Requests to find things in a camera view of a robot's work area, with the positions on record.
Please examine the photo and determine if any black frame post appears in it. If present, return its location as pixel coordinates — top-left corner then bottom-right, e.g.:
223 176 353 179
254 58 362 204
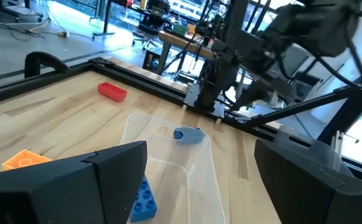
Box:
317 57 362 146

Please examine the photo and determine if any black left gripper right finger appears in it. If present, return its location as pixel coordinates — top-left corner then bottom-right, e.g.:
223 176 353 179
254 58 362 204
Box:
254 138 362 224

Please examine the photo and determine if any clear plastic bin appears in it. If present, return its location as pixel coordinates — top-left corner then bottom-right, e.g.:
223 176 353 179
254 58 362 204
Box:
118 112 227 224

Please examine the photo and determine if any green box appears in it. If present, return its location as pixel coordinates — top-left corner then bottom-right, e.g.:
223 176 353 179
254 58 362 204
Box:
173 24 188 35

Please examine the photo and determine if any yellow toy building block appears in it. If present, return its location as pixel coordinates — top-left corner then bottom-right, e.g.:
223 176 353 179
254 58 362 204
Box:
1 149 52 172

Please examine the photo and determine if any black curved clamp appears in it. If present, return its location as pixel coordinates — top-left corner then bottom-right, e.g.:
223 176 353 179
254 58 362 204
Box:
24 51 72 79

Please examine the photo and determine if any black table edge frame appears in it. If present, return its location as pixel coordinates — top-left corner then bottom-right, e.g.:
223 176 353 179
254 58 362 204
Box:
0 57 362 187

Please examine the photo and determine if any blue toy building block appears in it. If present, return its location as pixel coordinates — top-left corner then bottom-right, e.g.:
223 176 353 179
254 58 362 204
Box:
130 174 158 223
172 126 207 145

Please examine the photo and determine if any wooden desk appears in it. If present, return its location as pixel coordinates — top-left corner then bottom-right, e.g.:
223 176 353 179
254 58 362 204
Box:
157 29 216 60

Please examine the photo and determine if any red toy building block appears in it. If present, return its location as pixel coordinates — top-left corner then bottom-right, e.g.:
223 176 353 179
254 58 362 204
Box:
97 82 128 103

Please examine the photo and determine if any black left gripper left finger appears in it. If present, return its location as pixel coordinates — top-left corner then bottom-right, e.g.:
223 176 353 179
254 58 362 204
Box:
0 141 148 224

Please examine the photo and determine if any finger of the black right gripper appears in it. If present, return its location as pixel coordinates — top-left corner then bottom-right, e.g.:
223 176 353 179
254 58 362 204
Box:
230 81 267 111

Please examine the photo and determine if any black diagonal frame strut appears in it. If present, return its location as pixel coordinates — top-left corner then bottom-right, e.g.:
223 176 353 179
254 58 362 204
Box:
242 83 362 130

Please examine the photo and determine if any black computer tower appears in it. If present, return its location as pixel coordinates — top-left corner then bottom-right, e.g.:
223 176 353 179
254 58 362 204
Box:
142 49 161 71

